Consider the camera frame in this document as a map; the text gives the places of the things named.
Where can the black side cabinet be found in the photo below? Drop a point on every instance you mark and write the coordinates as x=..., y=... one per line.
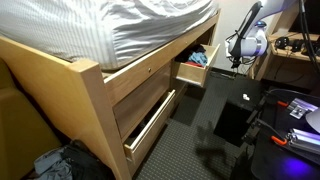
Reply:
x=240, y=113

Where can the black clamp with orange grip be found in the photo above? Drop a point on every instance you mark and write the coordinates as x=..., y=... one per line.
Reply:
x=282, y=103
x=279, y=140

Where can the wooden desk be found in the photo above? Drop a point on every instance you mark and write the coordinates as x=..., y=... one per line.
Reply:
x=283, y=54

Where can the black monitor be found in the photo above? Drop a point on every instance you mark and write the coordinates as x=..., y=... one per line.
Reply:
x=314, y=16

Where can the black clothes pile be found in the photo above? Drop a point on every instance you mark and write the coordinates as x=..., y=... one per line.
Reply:
x=86, y=163

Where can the light wooden bed frame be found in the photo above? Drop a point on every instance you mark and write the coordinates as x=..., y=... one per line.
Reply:
x=86, y=100

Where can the silver aluminium rails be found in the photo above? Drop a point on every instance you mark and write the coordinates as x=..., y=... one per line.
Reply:
x=305, y=141

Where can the grey striped mattress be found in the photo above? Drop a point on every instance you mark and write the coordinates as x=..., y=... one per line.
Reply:
x=100, y=26

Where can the grey blue clothes pile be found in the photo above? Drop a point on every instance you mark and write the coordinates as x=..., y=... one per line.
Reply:
x=51, y=165

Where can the wooden underbed drawer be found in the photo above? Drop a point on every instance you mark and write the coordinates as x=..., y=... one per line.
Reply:
x=143, y=100
x=150, y=136

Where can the round black desk gadget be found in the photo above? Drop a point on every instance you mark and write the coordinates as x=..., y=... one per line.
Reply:
x=282, y=42

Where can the small black desk gadget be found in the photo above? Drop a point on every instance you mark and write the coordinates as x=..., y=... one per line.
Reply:
x=297, y=45

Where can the red garment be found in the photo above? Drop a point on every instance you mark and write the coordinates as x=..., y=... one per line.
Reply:
x=195, y=64

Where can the wooden drawer with clothes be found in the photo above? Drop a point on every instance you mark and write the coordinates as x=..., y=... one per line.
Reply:
x=190, y=73

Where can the black and yellow gadget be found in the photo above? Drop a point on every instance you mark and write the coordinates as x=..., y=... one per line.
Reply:
x=308, y=50

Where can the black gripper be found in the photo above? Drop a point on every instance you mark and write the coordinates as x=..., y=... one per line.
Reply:
x=236, y=61

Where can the silver aluminium rail bracket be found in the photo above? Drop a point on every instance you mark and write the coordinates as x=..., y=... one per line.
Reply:
x=301, y=108

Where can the blue garment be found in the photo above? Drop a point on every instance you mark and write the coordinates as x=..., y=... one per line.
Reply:
x=198, y=58

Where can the dark garment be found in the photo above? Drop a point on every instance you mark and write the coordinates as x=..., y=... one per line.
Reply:
x=182, y=55

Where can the small white object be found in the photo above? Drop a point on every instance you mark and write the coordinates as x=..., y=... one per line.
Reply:
x=246, y=97

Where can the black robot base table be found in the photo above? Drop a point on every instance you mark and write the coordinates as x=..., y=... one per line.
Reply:
x=266, y=166

